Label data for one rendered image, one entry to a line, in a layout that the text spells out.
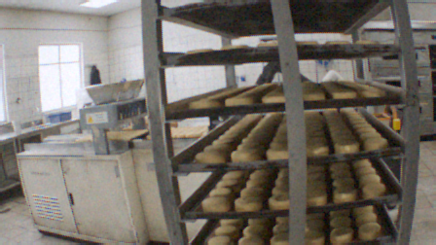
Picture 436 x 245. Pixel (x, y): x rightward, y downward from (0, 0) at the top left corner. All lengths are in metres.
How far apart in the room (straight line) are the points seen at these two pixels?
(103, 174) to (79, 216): 0.54
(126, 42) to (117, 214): 5.58
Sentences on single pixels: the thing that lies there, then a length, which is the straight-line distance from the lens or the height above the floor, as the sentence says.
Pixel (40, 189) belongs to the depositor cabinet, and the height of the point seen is 0.52.
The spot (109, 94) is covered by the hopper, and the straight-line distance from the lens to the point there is 2.56.
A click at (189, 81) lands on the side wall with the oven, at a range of 7.09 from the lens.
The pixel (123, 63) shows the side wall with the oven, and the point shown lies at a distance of 7.83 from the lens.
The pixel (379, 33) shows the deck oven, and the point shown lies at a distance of 5.62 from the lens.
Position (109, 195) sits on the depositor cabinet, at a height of 0.53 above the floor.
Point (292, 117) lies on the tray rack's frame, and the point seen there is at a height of 1.21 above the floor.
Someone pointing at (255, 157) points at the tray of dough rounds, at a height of 1.14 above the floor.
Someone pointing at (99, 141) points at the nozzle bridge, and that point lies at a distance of 2.53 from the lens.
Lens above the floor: 1.29
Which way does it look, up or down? 7 degrees down
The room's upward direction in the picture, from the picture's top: 6 degrees counter-clockwise
